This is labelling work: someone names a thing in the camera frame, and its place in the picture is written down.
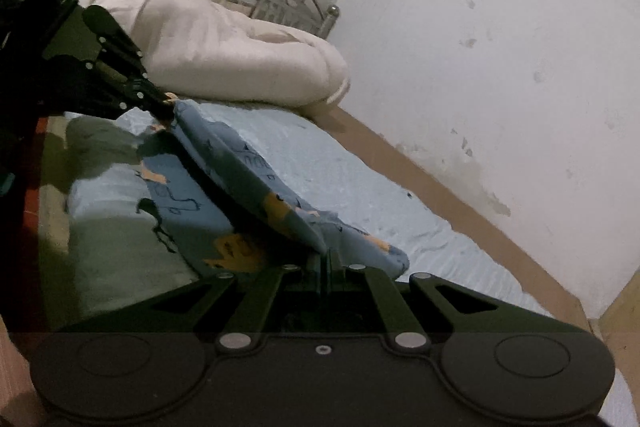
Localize white rolled comforter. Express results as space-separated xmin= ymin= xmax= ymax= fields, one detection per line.
xmin=75 ymin=0 xmax=351 ymax=118

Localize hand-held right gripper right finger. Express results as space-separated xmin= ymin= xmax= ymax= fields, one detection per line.
xmin=327 ymin=257 xmax=571 ymax=349

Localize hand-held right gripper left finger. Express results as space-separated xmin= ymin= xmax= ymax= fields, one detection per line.
xmin=65 ymin=257 xmax=328 ymax=349

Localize plywood panel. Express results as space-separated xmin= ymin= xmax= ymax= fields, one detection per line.
xmin=597 ymin=277 xmax=640 ymax=343

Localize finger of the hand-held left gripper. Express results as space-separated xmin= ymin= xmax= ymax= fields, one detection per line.
xmin=85 ymin=57 xmax=168 ymax=118
xmin=82 ymin=6 xmax=175 ymax=110

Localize light blue bed mattress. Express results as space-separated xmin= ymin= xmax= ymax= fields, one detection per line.
xmin=40 ymin=99 xmax=636 ymax=423

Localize brown bed frame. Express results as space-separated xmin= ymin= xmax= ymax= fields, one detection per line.
xmin=305 ymin=104 xmax=593 ymax=333

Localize blue printed pants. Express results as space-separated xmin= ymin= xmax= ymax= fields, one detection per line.
xmin=135 ymin=99 xmax=411 ymax=280

